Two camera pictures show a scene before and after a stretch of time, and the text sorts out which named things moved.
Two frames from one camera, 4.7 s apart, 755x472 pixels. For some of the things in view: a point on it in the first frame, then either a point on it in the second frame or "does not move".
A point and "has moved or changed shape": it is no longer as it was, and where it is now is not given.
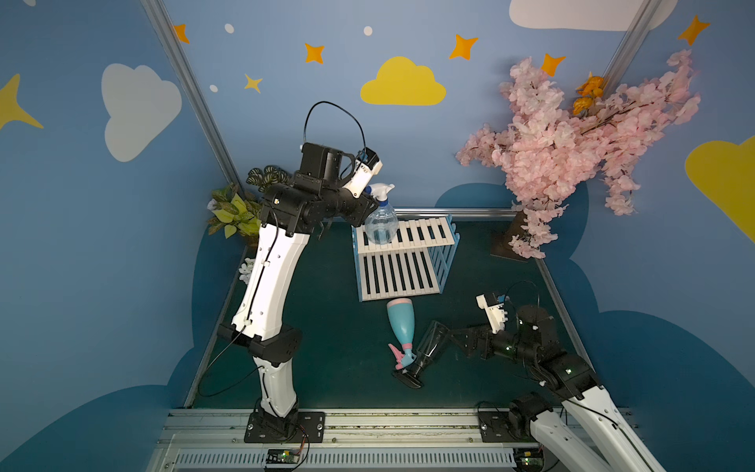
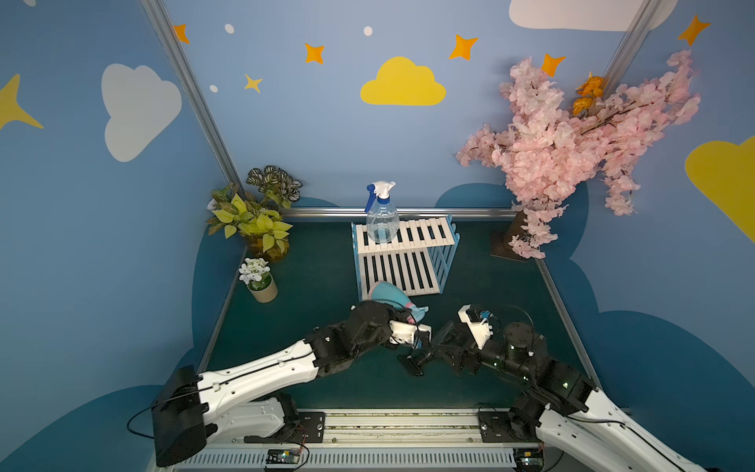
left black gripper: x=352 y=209 → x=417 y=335
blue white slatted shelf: x=418 y=262 does not move
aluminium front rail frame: x=211 y=440 does not move
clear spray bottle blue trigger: x=382 y=225 does not move
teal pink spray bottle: x=401 y=312 has moved or changed shape
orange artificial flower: x=590 y=89 does not move
